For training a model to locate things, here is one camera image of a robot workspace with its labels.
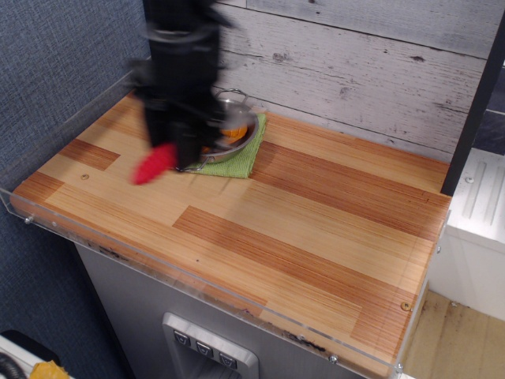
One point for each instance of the black right frame post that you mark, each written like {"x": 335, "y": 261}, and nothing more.
{"x": 478, "y": 107}

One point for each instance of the green folded cloth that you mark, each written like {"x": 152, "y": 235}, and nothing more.
{"x": 237, "y": 162}

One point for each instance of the grey toy fridge cabinet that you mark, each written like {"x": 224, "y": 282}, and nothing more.
{"x": 136, "y": 304}

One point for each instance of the orange plush fish toy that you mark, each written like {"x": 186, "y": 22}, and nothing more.
{"x": 230, "y": 138}

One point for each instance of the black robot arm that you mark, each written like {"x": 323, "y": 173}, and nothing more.
{"x": 187, "y": 16}

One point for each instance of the white ribbed side box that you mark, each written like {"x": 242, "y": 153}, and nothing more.
{"x": 468, "y": 263}

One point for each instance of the silver dispenser button panel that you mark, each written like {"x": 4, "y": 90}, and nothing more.
{"x": 209, "y": 349}

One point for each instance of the red handled metal fork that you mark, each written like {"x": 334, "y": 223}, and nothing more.
{"x": 160, "y": 159}

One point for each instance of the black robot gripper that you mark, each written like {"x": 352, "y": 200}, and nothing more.
{"x": 175, "y": 88}

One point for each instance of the clear acrylic table guard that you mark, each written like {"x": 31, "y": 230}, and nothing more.
{"x": 326, "y": 243}

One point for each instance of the steel pan with handles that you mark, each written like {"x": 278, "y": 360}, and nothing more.
{"x": 236, "y": 111}

